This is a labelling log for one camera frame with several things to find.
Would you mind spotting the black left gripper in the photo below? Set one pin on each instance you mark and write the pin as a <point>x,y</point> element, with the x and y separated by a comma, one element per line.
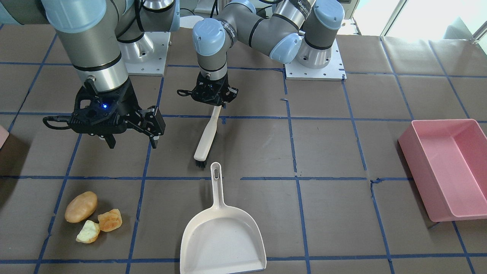
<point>225,88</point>

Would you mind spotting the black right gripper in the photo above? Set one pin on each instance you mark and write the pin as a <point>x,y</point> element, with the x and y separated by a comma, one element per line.
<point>127,102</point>

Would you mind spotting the white brush black bristles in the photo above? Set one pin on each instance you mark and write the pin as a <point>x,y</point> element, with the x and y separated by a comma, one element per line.
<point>207,138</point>

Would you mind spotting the white plastic dustpan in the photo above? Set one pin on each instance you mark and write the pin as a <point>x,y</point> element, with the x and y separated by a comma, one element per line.
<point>221,239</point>

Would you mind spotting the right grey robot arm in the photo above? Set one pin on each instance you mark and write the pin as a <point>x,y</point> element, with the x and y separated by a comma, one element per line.
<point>91,32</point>

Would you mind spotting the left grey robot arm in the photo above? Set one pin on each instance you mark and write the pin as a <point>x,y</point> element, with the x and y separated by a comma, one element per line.
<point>298,30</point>

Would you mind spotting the empty pink plastic bin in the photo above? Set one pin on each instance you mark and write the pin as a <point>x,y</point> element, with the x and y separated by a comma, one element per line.
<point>448,162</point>

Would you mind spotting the orange bread piece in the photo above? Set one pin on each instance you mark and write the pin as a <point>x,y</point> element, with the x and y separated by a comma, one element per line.
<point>110,221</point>

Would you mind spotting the brown potato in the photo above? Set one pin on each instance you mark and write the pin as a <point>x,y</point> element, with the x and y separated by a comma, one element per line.
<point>81,207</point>

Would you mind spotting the yellow-green apple piece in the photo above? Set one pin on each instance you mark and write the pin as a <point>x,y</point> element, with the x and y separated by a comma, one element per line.
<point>89,233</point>

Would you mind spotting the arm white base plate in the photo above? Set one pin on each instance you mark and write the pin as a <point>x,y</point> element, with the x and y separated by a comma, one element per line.
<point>146,57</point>
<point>314,64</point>

